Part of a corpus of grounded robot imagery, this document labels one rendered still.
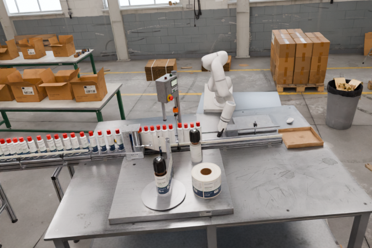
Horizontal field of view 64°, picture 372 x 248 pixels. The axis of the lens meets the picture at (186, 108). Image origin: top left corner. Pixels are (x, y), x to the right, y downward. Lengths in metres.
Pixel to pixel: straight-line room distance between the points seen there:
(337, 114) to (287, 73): 1.43
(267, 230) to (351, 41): 6.12
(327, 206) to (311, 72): 3.82
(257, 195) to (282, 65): 3.71
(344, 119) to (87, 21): 6.56
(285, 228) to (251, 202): 0.77
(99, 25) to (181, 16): 2.22
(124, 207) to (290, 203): 1.09
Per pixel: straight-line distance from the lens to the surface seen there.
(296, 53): 5.56
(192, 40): 7.81
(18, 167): 2.98
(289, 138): 2.77
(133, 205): 2.10
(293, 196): 2.20
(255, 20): 7.63
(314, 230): 2.87
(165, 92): 2.36
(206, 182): 1.97
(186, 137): 2.52
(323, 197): 2.24
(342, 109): 4.55
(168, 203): 2.04
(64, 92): 4.20
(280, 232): 2.79
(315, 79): 5.79
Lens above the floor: 2.30
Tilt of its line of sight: 26 degrees down
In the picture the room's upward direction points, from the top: 5 degrees counter-clockwise
